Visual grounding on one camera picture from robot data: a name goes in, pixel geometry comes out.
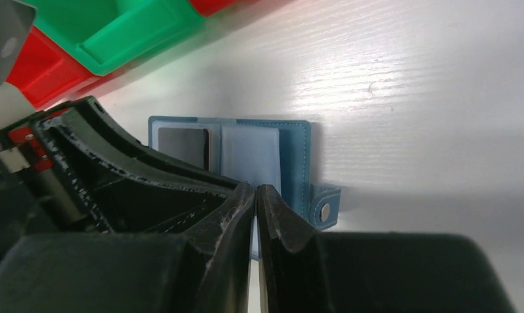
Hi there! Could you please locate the red plastic bin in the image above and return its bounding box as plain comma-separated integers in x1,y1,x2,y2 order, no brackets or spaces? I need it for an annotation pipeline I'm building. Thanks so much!
188,0,258,18
7,27,100,109

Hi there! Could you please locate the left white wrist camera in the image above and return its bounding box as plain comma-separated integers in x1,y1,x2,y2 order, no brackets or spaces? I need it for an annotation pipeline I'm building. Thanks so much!
0,0,37,150

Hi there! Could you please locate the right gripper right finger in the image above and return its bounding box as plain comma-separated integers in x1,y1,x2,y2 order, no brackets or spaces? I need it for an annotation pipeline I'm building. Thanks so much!
256,185,514,312

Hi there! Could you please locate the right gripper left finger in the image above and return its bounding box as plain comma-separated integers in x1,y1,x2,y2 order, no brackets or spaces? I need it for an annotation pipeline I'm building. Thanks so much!
0,184,254,312

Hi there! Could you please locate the green plastic bin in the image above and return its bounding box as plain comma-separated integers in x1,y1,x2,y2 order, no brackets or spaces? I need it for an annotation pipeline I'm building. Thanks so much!
28,0,205,76

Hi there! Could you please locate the teal card holder wallet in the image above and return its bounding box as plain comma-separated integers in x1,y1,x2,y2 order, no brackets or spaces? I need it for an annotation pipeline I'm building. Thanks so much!
147,115,343,262

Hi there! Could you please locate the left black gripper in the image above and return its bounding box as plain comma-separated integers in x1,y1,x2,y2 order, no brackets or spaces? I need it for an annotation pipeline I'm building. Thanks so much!
0,97,240,262

